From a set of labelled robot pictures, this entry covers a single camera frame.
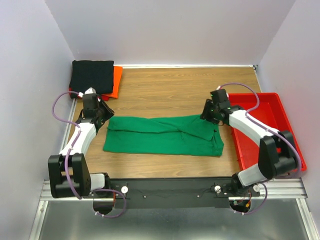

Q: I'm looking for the green t shirt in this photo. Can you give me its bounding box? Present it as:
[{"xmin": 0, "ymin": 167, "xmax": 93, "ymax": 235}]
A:
[{"xmin": 103, "ymin": 114, "xmax": 224, "ymax": 157}]

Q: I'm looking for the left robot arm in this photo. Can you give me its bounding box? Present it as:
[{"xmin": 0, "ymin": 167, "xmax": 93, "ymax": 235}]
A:
[{"xmin": 48, "ymin": 87, "xmax": 115, "ymax": 199}]

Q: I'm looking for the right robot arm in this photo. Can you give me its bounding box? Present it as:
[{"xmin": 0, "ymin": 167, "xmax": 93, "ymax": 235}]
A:
[{"xmin": 200, "ymin": 88, "xmax": 302, "ymax": 196}]

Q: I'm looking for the folded red t shirt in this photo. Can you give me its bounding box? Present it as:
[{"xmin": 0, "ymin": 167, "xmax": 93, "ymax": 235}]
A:
[{"xmin": 68, "ymin": 88, "xmax": 110, "ymax": 101}]

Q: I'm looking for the folded black t shirt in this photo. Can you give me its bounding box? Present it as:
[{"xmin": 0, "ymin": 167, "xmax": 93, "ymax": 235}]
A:
[{"xmin": 69, "ymin": 60, "xmax": 114, "ymax": 95}]

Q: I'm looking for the folded orange t shirt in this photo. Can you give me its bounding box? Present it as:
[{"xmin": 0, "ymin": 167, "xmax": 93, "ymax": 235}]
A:
[{"xmin": 107, "ymin": 66, "xmax": 123, "ymax": 99}]

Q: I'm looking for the red plastic bin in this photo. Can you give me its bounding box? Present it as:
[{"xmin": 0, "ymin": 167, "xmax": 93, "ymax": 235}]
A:
[{"xmin": 229, "ymin": 92, "xmax": 293, "ymax": 170}]

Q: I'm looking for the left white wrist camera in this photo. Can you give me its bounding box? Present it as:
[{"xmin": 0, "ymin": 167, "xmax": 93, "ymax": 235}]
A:
[{"xmin": 77, "ymin": 87, "xmax": 96, "ymax": 98}]

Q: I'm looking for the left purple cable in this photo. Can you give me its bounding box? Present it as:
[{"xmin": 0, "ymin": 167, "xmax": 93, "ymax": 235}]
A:
[{"xmin": 51, "ymin": 91, "xmax": 126, "ymax": 219}]

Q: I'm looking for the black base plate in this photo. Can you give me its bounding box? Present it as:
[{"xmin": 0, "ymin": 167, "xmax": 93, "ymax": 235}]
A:
[{"xmin": 88, "ymin": 177, "xmax": 260, "ymax": 217}]

